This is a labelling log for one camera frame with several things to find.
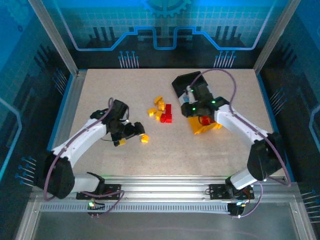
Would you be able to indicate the yellow plastic bin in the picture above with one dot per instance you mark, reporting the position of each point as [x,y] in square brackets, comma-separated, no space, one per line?
[200,128]

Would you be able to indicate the small black electronics box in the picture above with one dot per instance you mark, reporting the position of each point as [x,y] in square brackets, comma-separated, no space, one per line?
[93,205]
[235,209]

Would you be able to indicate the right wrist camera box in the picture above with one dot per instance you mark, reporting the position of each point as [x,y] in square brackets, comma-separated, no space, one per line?
[189,94]

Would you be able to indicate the grey metal plate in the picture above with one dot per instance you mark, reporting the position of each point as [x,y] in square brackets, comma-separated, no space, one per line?
[162,227]

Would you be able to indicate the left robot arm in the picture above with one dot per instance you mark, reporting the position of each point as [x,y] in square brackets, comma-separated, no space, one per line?
[75,142]

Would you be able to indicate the red lego brick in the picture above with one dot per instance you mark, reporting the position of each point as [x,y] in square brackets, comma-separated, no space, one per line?
[206,121]
[163,118]
[168,109]

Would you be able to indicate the black plastic bin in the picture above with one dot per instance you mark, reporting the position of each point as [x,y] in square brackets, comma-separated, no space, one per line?
[181,83]

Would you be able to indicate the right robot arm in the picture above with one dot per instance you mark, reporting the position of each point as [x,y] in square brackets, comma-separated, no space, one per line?
[240,125]

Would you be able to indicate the aluminium frame post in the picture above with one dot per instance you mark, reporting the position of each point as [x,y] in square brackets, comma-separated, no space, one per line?
[53,37]
[275,37]

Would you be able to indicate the aluminium frame rail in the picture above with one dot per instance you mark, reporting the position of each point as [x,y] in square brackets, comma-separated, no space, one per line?
[162,187]

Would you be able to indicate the aluminium side rail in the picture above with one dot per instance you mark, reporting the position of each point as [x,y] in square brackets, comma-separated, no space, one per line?
[67,120]

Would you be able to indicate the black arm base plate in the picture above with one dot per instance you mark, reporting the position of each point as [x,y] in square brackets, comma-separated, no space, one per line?
[112,192]
[217,191]

